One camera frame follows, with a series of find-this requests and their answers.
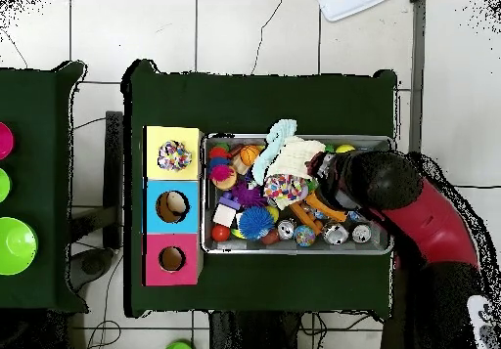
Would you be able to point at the polka dot cloth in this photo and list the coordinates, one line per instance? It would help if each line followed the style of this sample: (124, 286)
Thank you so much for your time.
(285, 190)
(174, 155)

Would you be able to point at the mint green cloth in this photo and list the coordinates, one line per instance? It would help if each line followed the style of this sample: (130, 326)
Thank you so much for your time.
(270, 149)

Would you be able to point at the blue spiky toy with eyes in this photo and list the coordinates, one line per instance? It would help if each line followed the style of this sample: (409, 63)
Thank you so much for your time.
(256, 222)

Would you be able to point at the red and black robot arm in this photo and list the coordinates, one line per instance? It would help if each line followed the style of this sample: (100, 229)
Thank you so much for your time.
(426, 224)

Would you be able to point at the shallow silver mesh bin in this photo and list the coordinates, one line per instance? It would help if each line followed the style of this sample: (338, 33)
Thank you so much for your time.
(219, 247)

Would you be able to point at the wooden box with three holes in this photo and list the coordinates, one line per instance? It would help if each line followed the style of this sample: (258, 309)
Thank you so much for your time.
(184, 243)

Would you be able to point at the orange plastic building brick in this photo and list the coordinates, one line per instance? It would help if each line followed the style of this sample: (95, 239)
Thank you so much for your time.
(317, 204)

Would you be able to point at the orange mini basketball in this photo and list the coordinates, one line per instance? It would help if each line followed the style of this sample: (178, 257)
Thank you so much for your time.
(250, 153)

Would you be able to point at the purple spiky toy with eyes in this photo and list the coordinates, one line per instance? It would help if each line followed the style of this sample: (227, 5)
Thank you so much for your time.
(248, 196)

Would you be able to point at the dark green tablecloth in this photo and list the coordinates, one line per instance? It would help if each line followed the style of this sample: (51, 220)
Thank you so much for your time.
(254, 98)
(39, 102)

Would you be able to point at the multicolour spiky caterpillar toy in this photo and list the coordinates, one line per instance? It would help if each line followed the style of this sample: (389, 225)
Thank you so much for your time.
(221, 169)

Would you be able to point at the wooden cube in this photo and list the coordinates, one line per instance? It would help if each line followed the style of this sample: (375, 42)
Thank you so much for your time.
(224, 215)

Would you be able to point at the red ball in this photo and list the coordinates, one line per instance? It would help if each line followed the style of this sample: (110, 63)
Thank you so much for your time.
(220, 233)

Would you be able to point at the white tray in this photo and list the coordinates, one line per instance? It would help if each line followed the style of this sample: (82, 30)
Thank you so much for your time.
(344, 8)

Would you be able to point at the black stand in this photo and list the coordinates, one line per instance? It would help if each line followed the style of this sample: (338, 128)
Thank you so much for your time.
(114, 169)

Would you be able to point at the grey rounded stand foot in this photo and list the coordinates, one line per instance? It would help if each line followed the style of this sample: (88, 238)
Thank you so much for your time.
(92, 265)

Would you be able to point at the large green bowl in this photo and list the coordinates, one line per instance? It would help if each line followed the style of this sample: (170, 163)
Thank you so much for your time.
(15, 247)

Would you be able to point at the pink bowl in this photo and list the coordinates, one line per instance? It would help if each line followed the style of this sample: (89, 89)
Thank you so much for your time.
(4, 141)

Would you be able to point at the small green bowl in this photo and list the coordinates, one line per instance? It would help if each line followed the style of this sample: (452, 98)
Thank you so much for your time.
(3, 184)

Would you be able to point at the grey metal post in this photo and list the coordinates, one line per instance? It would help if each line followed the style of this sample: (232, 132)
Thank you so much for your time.
(417, 52)

